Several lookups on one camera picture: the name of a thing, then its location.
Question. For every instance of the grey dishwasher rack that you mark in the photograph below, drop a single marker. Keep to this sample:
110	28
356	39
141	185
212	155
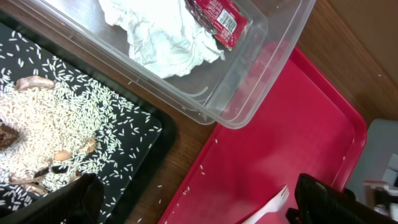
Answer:
374	179

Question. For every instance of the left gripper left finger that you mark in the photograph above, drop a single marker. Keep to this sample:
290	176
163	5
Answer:
77	202

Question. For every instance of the black food waste tray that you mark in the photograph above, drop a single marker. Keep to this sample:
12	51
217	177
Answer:
134	137

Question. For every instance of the clear plastic waste bin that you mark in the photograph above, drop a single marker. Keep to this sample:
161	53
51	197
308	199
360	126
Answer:
226	91

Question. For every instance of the rice and food scraps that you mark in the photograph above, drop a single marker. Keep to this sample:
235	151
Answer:
55	128

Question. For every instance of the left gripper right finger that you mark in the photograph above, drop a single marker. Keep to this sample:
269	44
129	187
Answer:
318	203

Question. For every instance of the white napkin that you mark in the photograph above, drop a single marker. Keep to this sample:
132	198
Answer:
162	35

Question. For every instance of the white plastic fork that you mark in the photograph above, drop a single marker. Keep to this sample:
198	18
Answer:
272	206

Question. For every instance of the red snack wrapper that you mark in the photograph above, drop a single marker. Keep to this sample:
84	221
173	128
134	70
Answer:
221	18

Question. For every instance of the red serving tray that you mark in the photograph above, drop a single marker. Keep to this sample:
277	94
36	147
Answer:
304	125

